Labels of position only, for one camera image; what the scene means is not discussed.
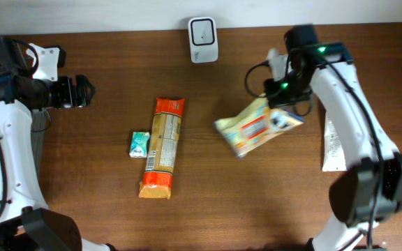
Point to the white barcode scanner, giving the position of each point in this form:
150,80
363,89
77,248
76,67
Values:
203,39

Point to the white cream tube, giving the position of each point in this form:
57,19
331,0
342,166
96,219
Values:
334,159

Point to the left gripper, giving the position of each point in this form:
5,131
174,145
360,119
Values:
68,91

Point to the yellow snack bag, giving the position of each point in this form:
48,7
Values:
256,125

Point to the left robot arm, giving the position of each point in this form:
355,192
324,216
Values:
29,83

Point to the orange biscuit packet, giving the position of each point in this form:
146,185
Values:
166,128

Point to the grey plastic mesh basket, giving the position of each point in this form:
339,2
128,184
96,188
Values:
39,122

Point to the small teal tissue pack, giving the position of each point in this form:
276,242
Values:
139,145

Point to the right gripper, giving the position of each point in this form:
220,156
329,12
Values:
285,102

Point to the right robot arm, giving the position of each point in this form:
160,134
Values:
370,190

